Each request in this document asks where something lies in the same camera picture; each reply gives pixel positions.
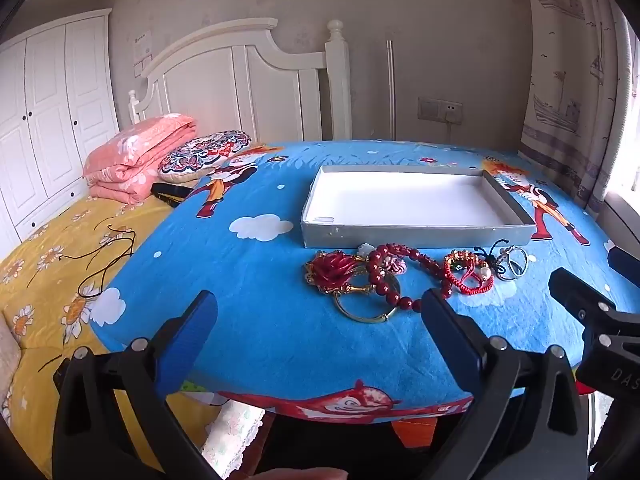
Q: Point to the ship printed curtain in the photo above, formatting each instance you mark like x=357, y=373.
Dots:
x=565, y=85

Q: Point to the white wardrobe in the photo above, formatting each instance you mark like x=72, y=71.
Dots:
x=50, y=110

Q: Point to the gold ornate bangle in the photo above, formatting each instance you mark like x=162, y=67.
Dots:
x=369, y=317

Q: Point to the yellow floral bedsheet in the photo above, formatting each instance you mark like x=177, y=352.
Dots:
x=45, y=280

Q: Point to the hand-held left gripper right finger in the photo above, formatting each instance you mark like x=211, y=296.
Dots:
x=450, y=332

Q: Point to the person's left hand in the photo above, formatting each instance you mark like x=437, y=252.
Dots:
x=305, y=475

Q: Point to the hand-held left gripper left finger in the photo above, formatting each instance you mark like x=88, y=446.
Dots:
x=192, y=332

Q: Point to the grey shallow cardboard box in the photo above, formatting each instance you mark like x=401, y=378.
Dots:
x=400, y=195

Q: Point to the white lace cloth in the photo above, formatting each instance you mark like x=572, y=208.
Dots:
x=230, y=435

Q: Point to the round patterned cushion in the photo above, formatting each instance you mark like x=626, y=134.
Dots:
x=205, y=152

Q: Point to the pink knotted ornament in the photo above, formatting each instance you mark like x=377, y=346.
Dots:
x=396, y=263

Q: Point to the wall switch socket panel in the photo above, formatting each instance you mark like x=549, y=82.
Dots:
x=430, y=108

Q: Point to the white charger plug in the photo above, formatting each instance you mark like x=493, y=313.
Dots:
x=452, y=116

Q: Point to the white wooden headboard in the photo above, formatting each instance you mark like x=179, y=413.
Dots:
x=210, y=80

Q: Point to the pink folded quilt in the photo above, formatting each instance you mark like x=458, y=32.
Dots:
x=135, y=150

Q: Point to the metal pole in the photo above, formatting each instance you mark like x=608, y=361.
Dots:
x=390, y=90

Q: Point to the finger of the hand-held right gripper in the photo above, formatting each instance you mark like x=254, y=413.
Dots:
x=626, y=261
x=580, y=295

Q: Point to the red rose ornament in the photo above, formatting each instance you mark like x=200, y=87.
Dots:
x=332, y=269

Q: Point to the blue cartoon printed blanket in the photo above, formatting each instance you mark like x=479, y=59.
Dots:
x=280, y=310

